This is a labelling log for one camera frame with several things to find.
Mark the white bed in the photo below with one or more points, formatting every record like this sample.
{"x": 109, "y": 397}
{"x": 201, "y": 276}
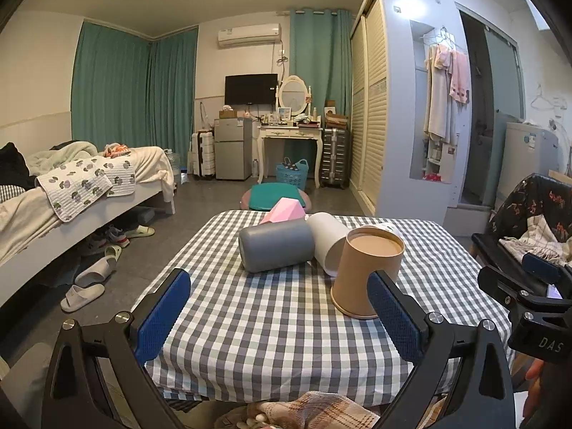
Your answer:
{"x": 134, "y": 194}

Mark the plaid brown cloth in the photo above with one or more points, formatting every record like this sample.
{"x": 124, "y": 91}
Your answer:
{"x": 313, "y": 411}

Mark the striped cloth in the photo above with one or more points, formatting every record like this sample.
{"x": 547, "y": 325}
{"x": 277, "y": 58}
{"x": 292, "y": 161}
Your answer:
{"x": 543, "y": 239}

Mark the wide green curtain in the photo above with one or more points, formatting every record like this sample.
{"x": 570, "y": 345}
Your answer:
{"x": 129, "y": 89}

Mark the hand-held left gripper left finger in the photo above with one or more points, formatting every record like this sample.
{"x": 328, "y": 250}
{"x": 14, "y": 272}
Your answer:
{"x": 163, "y": 317}

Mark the grey cup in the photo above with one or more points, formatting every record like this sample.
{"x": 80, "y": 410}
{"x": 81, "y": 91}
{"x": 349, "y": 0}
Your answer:
{"x": 277, "y": 245}

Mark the grey sneakers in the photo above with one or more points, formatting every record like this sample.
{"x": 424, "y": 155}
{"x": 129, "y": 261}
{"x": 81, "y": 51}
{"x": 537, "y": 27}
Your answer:
{"x": 105, "y": 239}

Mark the pale green slipper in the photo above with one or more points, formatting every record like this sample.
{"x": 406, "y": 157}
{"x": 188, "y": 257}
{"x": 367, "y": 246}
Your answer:
{"x": 113, "y": 252}
{"x": 140, "y": 231}

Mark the brown paper cup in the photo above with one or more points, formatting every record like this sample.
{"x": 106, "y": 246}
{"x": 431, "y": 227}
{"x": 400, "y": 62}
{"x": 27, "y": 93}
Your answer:
{"x": 362, "y": 277}

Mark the round stool green cushion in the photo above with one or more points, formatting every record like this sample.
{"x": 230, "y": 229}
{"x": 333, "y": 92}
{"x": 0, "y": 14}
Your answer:
{"x": 272, "y": 196}

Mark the leaf print quilted blanket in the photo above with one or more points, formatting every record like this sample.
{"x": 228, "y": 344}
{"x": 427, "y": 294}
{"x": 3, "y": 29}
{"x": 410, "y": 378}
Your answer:
{"x": 85, "y": 183}

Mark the beige bed sheet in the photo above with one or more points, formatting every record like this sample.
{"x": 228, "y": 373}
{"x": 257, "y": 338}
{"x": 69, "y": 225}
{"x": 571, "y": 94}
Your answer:
{"x": 22, "y": 219}

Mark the white slipper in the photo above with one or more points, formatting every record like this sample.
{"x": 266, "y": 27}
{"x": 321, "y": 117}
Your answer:
{"x": 96, "y": 272}
{"x": 82, "y": 298}

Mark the dark suitcase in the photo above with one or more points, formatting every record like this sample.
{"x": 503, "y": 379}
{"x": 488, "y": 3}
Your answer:
{"x": 335, "y": 158}

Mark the white suitcase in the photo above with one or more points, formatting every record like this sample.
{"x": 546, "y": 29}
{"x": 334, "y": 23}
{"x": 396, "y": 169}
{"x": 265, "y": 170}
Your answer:
{"x": 203, "y": 154}

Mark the hanging white robe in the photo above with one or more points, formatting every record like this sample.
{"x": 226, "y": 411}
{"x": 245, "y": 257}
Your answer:
{"x": 437, "y": 102}

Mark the orange patterned cloth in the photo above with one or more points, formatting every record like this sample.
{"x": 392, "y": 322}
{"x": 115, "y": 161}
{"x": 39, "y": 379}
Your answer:
{"x": 117, "y": 149}

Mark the small grey fridge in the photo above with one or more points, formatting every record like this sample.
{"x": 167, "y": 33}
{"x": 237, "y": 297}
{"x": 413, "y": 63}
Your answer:
{"x": 233, "y": 152}

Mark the cardboard box stack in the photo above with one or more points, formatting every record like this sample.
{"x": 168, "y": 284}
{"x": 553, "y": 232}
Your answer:
{"x": 336, "y": 118}

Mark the hanging pink towel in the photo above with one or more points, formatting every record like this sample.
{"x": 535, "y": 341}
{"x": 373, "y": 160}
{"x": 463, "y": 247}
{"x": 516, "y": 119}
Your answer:
{"x": 460, "y": 78}

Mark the black patterned chair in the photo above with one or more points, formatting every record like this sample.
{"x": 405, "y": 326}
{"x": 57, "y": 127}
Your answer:
{"x": 523, "y": 205}

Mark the clear water jug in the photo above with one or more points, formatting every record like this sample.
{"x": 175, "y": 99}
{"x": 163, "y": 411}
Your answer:
{"x": 175, "y": 167}

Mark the tall white cup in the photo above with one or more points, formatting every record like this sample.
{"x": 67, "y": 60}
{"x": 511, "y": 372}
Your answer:
{"x": 328, "y": 239}

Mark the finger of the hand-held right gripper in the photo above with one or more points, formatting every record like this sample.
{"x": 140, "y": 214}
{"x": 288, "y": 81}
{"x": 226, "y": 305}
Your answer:
{"x": 500, "y": 283}
{"x": 540, "y": 266}

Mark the blue plastic basket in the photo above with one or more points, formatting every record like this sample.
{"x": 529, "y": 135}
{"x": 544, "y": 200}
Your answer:
{"x": 292, "y": 176}

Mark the pale green blanket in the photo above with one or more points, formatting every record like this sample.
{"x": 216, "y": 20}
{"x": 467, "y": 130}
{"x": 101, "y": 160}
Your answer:
{"x": 58, "y": 156}

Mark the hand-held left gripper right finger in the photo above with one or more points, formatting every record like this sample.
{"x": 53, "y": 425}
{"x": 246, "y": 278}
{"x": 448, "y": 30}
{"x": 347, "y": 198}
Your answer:
{"x": 393, "y": 317}

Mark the grey checkered tablecloth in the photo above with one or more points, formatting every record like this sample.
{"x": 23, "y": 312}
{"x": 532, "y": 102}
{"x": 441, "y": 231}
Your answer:
{"x": 268, "y": 321}

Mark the white air conditioner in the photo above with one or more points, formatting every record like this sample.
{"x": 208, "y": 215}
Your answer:
{"x": 249, "y": 35}

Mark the white vanity table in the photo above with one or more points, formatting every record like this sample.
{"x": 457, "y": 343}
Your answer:
{"x": 288, "y": 132}

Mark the black television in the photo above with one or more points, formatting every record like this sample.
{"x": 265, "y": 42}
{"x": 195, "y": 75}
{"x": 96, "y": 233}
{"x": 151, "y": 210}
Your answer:
{"x": 250, "y": 89}

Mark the box on fridge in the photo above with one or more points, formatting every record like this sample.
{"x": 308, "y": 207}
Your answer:
{"x": 228, "y": 114}

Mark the narrow green curtain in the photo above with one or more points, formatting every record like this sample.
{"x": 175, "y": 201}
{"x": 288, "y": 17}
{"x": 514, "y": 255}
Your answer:
{"x": 321, "y": 62}

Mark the white louvred wardrobe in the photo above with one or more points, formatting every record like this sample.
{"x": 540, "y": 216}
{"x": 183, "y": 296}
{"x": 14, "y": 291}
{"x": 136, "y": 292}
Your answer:
{"x": 371, "y": 111}

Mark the person's right hand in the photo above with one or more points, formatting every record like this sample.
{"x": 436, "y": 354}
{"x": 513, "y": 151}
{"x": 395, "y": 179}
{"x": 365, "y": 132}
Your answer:
{"x": 535, "y": 380}

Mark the small white cup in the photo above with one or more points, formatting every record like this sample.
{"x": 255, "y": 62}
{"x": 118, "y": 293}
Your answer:
{"x": 389, "y": 229}

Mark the black clothing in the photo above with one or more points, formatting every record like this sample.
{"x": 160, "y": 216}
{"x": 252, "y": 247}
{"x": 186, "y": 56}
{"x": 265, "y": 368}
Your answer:
{"x": 13, "y": 165}

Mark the white washing machine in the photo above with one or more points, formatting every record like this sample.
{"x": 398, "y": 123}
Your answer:
{"x": 527, "y": 156}

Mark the oval vanity mirror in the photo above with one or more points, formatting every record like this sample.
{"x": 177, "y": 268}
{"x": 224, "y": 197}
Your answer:
{"x": 294, "y": 94}

